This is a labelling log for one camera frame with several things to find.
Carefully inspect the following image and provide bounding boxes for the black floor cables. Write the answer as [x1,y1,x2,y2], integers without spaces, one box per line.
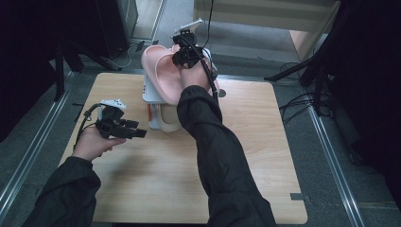
[278,61,318,125]

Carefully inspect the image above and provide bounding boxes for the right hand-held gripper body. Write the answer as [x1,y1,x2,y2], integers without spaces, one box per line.
[171,18,204,69]

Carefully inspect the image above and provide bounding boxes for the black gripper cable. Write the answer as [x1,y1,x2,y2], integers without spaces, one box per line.
[180,35,220,102]
[73,102,102,149]

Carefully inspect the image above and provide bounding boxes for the white shoe rack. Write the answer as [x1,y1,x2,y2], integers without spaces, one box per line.
[142,46,219,131]

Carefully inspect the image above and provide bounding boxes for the black metal stand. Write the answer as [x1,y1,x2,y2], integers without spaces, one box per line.
[54,40,123,102]

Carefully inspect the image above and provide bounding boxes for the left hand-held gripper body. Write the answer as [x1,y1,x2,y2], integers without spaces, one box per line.
[95,98,132,140]

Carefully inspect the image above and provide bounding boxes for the thin black hanging cable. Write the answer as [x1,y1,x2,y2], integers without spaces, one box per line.
[202,0,216,49]

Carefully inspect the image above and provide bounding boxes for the white floor cable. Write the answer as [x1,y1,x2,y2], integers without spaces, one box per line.
[106,46,134,69]

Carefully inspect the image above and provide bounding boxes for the person's left hand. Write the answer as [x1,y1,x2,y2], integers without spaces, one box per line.
[71,127,128,163]

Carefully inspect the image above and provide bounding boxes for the person's right hand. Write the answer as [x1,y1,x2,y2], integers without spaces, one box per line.
[180,61,212,93]

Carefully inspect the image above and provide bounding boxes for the aluminium floor rail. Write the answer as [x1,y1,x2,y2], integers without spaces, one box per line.
[0,89,71,216]
[306,103,367,227]

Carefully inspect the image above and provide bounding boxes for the black tripod stand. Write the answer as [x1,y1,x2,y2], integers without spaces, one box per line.
[264,0,351,116]

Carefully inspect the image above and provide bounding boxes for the pink slipper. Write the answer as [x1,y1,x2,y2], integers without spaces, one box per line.
[171,44,220,97]
[140,44,184,107]

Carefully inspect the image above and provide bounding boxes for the beige wooden cabinet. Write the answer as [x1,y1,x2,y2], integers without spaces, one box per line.
[192,0,342,61]

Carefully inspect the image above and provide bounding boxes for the grey tape strip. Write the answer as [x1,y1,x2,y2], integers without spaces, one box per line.
[289,192,312,203]

